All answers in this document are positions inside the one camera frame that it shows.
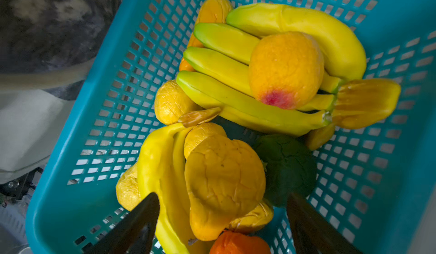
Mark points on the banana bunch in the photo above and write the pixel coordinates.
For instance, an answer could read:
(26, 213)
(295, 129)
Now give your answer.
(220, 76)

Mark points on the green avocado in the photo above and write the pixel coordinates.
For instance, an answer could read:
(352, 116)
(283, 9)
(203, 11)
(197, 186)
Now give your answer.
(290, 168)

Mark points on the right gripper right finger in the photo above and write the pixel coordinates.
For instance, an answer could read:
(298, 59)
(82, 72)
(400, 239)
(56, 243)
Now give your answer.
(311, 233)

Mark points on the orange tangerine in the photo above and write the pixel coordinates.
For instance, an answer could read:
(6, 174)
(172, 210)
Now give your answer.
(237, 243)

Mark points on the teal plastic basket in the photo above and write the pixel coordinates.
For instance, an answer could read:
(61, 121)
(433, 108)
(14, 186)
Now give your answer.
(373, 184)

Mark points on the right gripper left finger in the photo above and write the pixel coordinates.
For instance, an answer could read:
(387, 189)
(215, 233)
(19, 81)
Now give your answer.
(135, 233)

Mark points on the yellow lemon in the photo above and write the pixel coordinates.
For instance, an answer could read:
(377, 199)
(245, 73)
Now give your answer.
(172, 102)

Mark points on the cream canvas grocery bag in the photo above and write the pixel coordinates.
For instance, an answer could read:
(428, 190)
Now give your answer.
(47, 50)

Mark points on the yellow peach fruit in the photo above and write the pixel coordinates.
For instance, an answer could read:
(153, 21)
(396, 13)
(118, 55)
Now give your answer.
(286, 70)

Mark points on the single yellow banana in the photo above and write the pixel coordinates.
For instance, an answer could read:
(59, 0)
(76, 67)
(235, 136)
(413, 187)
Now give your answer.
(160, 170)

